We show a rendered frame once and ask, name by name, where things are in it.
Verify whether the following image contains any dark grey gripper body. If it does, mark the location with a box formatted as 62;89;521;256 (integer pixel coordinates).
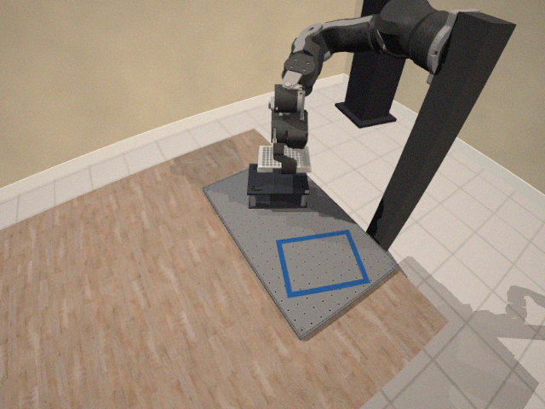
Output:
271;90;308;149

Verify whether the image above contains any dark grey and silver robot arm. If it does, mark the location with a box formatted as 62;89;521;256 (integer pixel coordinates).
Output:
268;0;481;113

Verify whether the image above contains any blue tape square outline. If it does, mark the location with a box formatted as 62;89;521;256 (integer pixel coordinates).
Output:
276;229;370;298

